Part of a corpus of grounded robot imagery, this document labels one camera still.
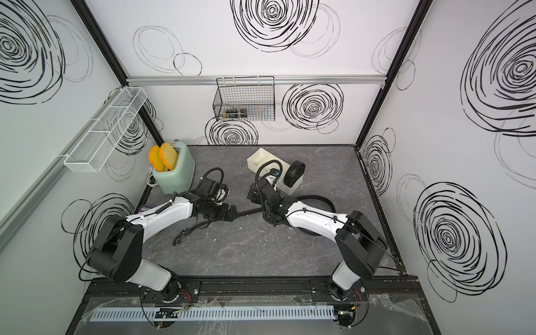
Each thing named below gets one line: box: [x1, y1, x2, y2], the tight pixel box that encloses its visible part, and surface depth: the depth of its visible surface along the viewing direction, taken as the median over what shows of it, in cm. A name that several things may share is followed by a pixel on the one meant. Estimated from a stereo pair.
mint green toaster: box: [152, 140, 196, 195], surface depth 96 cm
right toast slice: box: [159, 142, 178, 171], surface depth 93 cm
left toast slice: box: [147, 145, 166, 173], surface depth 89 cm
